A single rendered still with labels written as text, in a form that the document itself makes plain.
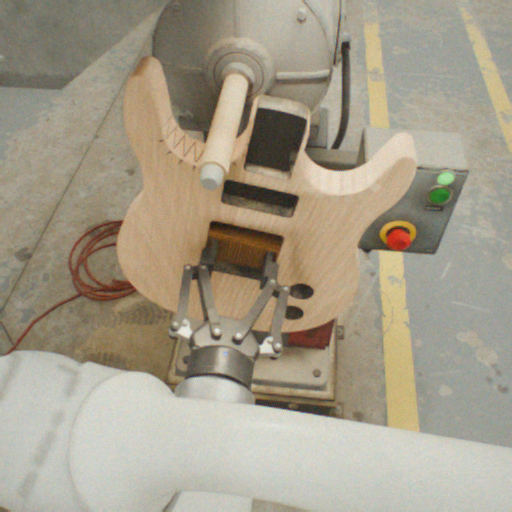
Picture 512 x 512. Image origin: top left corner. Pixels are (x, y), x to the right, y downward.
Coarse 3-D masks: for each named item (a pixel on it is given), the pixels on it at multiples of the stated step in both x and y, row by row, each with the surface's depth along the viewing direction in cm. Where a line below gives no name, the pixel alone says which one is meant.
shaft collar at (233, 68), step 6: (228, 66) 65; (234, 66) 65; (240, 66) 65; (246, 66) 66; (222, 72) 66; (228, 72) 65; (234, 72) 65; (240, 72) 65; (246, 72) 65; (252, 72) 66; (222, 78) 66; (246, 78) 65; (252, 78) 66; (222, 84) 66; (252, 84) 66; (252, 90) 67; (246, 96) 67
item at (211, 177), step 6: (204, 168) 54; (210, 168) 53; (216, 168) 53; (204, 174) 53; (210, 174) 53; (216, 174) 53; (222, 174) 54; (204, 180) 53; (210, 180) 53; (216, 180) 53; (204, 186) 54; (210, 186) 53; (216, 186) 53
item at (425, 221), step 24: (360, 144) 84; (384, 144) 79; (432, 144) 79; (456, 144) 79; (432, 168) 76; (456, 168) 75; (408, 192) 79; (456, 192) 78; (384, 216) 84; (408, 216) 83; (432, 216) 82; (360, 240) 89; (384, 240) 88; (432, 240) 87
